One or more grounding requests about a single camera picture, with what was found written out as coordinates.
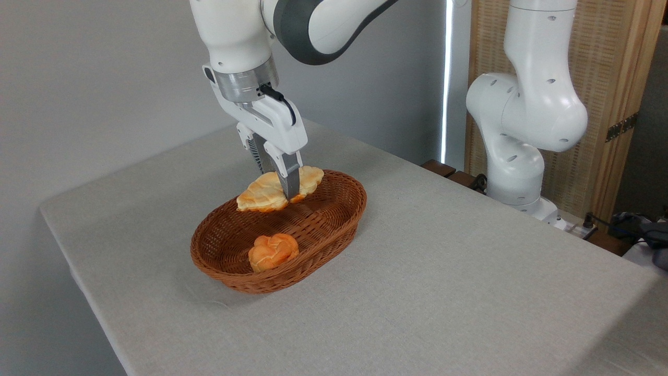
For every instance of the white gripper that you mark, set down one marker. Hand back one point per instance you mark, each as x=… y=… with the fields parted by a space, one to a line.
x=276 y=122

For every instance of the leaf-shaped pale bread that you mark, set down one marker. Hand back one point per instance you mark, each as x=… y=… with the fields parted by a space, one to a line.
x=261 y=196

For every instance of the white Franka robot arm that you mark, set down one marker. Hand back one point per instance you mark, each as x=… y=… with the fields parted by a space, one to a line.
x=229 y=31

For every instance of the brown wicker oval basket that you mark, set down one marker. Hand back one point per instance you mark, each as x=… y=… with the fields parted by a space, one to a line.
x=323 y=230

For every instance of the small round orange bread roll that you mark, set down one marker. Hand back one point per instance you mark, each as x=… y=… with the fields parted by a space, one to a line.
x=272 y=253

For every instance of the brown wooden block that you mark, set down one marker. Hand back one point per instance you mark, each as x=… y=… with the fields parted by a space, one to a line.
x=437 y=167
x=462 y=179

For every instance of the black clamp knob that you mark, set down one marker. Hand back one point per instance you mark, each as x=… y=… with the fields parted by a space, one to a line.
x=480 y=184

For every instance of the grey tablecloth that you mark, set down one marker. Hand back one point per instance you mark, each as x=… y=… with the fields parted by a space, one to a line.
x=469 y=313

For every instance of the white power strip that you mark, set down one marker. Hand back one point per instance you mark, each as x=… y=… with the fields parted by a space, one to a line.
x=578 y=230

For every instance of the metal screen hinge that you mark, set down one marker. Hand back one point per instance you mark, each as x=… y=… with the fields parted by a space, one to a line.
x=621 y=127

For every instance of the dark grey device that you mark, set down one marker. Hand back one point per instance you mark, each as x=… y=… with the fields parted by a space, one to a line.
x=655 y=235

